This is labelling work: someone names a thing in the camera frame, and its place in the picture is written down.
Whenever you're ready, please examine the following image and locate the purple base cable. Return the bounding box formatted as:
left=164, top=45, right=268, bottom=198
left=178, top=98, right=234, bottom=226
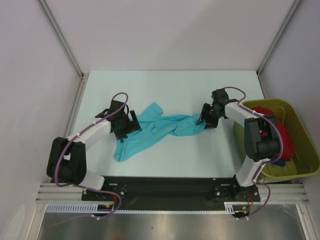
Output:
left=234, top=183, right=272, bottom=221
left=48, top=191, right=123, bottom=227

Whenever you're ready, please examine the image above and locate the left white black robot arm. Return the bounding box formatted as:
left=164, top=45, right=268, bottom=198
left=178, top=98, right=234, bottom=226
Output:
left=46, top=100, right=141, bottom=200

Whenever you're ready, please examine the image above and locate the blue t shirt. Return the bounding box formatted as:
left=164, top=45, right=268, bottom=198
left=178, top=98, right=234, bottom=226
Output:
left=271, top=158, right=287, bottom=167

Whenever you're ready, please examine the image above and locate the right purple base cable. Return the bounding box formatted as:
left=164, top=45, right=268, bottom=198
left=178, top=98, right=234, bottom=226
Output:
left=234, top=183, right=272, bottom=221

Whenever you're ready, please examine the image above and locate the turquoise t shirt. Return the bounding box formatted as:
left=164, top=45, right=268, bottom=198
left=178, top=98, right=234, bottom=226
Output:
left=113, top=102, right=206, bottom=162

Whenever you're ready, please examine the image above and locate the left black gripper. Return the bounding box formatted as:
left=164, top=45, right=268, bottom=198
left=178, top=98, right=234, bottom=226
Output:
left=114, top=110, right=142, bottom=140

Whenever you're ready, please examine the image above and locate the right aluminium frame post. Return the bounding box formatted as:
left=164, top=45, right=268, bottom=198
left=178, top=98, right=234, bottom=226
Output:
left=256, top=0, right=304, bottom=77

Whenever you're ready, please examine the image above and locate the aluminium front rail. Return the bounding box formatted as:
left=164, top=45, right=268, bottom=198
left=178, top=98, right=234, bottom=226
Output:
left=35, top=183, right=309, bottom=205

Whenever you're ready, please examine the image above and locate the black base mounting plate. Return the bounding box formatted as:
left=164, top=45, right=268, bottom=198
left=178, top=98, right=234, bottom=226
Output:
left=81, top=176, right=261, bottom=211

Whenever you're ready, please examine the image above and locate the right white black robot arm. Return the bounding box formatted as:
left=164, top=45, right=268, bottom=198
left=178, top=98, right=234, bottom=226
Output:
left=197, top=88, right=284, bottom=202

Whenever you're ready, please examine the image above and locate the white slotted cable duct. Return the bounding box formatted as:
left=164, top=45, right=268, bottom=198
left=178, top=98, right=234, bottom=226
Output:
left=45, top=203, right=244, bottom=215

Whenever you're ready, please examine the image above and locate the aluminium frame post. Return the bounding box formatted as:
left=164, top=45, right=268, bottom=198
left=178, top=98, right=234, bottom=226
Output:
left=256, top=0, right=304, bottom=77
left=34, top=0, right=84, bottom=77

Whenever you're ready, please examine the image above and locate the left aluminium frame post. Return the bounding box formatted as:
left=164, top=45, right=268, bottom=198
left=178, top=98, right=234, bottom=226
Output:
left=34, top=0, right=84, bottom=77

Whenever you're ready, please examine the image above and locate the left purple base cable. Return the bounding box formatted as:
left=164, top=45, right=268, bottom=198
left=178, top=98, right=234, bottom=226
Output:
left=48, top=191, right=123, bottom=227

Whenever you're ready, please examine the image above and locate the olive green plastic bin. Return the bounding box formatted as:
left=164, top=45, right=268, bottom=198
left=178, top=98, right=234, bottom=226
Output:
left=243, top=98, right=320, bottom=183

